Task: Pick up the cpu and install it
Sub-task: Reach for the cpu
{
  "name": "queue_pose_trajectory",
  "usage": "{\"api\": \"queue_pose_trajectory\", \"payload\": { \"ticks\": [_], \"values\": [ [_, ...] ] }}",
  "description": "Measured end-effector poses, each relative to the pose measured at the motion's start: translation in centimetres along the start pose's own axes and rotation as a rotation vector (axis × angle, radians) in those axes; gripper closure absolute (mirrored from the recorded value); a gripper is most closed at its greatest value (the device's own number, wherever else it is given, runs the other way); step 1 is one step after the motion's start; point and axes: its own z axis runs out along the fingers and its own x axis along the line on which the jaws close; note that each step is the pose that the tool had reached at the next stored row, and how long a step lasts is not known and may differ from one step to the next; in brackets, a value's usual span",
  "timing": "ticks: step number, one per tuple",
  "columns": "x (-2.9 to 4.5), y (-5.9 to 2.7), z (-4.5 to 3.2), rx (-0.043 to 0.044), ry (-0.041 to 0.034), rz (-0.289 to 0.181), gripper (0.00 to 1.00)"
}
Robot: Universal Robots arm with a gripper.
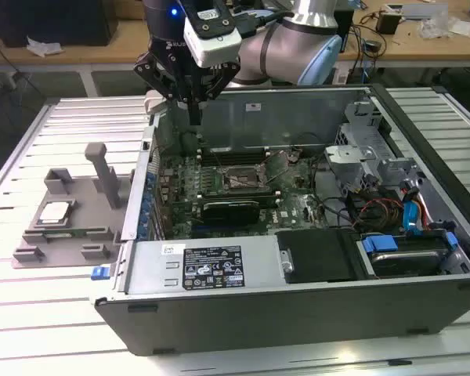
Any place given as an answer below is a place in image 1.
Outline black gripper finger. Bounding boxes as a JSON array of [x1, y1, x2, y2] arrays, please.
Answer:
[[132, 52, 197, 126], [195, 61, 240, 126]]

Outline metal socket cover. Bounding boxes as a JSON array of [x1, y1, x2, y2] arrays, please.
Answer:
[[257, 159, 271, 186]]

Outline silver CPU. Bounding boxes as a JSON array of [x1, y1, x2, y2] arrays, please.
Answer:
[[38, 202, 72, 225]]

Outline CPU socket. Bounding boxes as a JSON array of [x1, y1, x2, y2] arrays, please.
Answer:
[[222, 164, 264, 193]]

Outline grey case release latch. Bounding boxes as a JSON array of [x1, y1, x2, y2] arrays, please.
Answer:
[[144, 89, 169, 117]]

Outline long wooden desk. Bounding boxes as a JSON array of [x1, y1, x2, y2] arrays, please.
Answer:
[[0, 0, 470, 97]]

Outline black RAM slot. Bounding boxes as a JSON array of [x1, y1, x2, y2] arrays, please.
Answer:
[[198, 145, 270, 152], [198, 157, 270, 164], [198, 149, 270, 156], [197, 194, 280, 209], [198, 153, 270, 160], [197, 189, 279, 198]]

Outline crumpled white paper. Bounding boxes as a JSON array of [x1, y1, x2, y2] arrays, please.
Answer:
[[26, 35, 66, 58]]

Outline large black box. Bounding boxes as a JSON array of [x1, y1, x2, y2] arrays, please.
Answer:
[[0, 0, 118, 48]]

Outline black graphics card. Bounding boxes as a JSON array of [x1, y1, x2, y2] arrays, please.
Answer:
[[201, 199, 262, 227]]

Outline green motherboard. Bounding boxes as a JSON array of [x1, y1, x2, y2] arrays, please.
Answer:
[[156, 147, 331, 238]]

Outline grey parts rack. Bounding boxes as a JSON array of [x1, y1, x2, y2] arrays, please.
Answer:
[[10, 143, 132, 270]]

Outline silver metal drive cage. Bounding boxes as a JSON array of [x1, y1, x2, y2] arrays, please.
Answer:
[[323, 100, 430, 197]]

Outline small dark cube box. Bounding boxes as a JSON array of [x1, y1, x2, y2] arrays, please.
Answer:
[[375, 10, 401, 34]]

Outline green RAM stick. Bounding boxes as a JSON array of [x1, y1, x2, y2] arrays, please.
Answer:
[[42, 230, 90, 239]]

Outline black regulatory label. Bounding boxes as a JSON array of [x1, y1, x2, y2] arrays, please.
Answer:
[[183, 245, 243, 291]]

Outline grey flat tray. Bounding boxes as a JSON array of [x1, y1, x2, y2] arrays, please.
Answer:
[[385, 2, 450, 20]]

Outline clear plastic bags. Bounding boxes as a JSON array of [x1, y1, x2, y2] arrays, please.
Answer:
[[417, 10, 455, 40]]

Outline blue disk carrier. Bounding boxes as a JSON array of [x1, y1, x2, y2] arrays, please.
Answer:
[[360, 231, 459, 277]]

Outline open black PC case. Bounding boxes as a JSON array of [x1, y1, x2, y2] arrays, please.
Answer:
[[89, 83, 470, 357]]

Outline hard disk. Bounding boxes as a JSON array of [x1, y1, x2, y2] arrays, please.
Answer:
[[370, 250, 443, 278]]

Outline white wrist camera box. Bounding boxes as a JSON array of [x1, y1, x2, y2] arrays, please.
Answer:
[[182, 0, 244, 68]]

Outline black camera cable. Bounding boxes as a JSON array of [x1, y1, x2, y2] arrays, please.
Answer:
[[234, 10, 297, 37]]

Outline coloured power wire bundle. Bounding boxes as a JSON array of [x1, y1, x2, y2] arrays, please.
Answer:
[[352, 195, 407, 230]]

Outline blue flat data cable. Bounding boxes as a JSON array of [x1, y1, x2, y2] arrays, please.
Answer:
[[401, 178, 428, 236]]

